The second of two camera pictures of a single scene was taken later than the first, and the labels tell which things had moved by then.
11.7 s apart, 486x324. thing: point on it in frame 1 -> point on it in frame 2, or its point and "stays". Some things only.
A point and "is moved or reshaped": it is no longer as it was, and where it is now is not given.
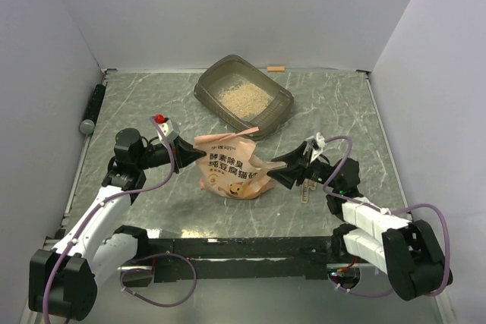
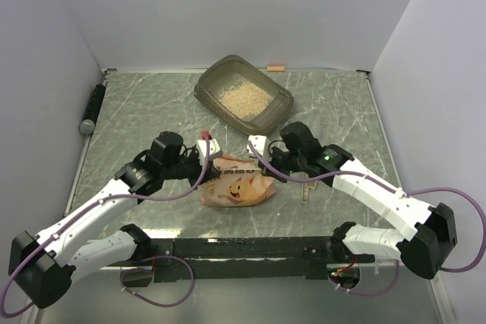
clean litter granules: x=243 y=99 stays
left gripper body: x=156 y=155 -> x=187 y=166
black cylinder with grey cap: x=87 y=125 stays
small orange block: x=276 y=68 stays
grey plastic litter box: x=242 y=97 stays
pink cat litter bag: x=227 y=169 is moved or reshaped
